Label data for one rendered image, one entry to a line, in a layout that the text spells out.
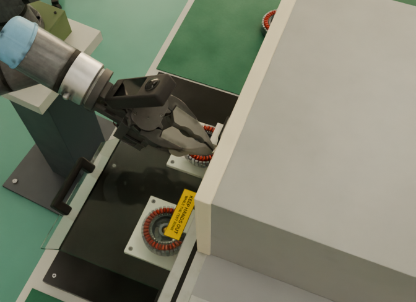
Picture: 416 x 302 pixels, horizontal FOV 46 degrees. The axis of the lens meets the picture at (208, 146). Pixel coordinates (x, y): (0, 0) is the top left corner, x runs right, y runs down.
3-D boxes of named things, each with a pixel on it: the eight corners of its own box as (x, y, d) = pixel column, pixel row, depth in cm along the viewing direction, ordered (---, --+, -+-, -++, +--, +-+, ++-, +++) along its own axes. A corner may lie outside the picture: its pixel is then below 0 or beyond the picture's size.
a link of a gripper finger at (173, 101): (197, 115, 81) (151, 88, 79) (200, 111, 79) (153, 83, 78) (186, 138, 79) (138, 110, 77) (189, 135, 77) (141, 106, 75)
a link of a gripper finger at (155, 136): (186, 137, 79) (140, 109, 77) (190, 133, 77) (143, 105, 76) (175, 160, 77) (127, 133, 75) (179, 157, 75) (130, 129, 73)
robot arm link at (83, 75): (86, 43, 74) (59, 83, 70) (112, 59, 75) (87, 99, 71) (78, 65, 80) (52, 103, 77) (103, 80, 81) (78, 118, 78)
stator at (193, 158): (176, 160, 123) (175, 153, 120) (192, 125, 128) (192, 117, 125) (217, 174, 121) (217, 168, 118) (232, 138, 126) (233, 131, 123)
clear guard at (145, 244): (40, 248, 89) (30, 237, 83) (101, 142, 100) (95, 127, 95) (207, 315, 83) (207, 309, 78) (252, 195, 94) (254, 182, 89)
